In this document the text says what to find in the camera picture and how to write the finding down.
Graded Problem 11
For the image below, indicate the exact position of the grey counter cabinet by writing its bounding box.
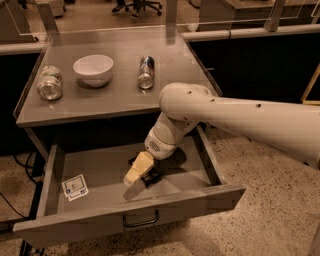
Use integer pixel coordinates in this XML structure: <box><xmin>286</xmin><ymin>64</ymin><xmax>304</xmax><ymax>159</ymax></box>
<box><xmin>16</xmin><ymin>25</ymin><xmax>213</xmax><ymax>157</ymax></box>

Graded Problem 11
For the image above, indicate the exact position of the white tag sticker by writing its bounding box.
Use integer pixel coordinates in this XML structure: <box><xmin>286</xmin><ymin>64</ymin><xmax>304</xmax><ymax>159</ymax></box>
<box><xmin>62</xmin><ymin>174</ymin><xmax>89</xmax><ymax>201</ymax></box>

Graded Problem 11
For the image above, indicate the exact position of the black office chair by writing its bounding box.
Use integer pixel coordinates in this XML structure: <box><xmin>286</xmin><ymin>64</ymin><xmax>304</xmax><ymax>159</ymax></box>
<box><xmin>112</xmin><ymin>0</ymin><xmax>162</xmax><ymax>19</ymax></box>

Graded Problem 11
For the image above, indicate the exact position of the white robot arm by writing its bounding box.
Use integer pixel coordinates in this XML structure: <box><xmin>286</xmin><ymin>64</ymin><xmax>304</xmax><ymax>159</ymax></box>
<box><xmin>124</xmin><ymin>83</ymin><xmax>320</xmax><ymax>186</ymax></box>

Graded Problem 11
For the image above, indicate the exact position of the black floor cable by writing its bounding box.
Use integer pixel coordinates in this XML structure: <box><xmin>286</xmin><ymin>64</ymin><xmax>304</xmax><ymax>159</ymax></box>
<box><xmin>0</xmin><ymin>150</ymin><xmax>38</xmax><ymax>219</ymax></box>

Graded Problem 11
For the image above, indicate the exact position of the green soda can lying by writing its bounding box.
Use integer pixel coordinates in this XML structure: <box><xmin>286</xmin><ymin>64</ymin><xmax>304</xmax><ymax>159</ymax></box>
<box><xmin>37</xmin><ymin>65</ymin><xmax>63</xmax><ymax>101</ymax></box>

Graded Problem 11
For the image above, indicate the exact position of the black drawer handle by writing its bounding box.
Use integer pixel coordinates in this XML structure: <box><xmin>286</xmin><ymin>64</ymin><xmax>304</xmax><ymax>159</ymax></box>
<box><xmin>122</xmin><ymin>209</ymin><xmax>160</xmax><ymax>228</ymax></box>

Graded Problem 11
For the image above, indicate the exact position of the grey open top drawer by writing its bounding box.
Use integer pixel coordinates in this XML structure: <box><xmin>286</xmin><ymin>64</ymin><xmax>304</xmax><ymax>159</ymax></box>
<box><xmin>13</xmin><ymin>127</ymin><xmax>245</xmax><ymax>248</ymax></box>

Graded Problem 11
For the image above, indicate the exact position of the blue silver energy can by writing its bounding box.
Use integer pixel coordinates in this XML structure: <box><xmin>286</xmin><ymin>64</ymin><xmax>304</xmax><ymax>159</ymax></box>
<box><xmin>138</xmin><ymin>56</ymin><xmax>155</xmax><ymax>90</ymax></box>

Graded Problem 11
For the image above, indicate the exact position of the white gripper with vent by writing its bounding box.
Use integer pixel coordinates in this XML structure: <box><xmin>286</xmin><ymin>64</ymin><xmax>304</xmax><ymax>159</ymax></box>
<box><xmin>123</xmin><ymin>128</ymin><xmax>180</xmax><ymax>187</ymax></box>

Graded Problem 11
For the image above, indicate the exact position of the white ceramic bowl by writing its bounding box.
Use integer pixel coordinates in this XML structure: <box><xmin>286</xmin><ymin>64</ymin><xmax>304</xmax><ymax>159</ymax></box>
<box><xmin>73</xmin><ymin>55</ymin><xmax>114</xmax><ymax>88</ymax></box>

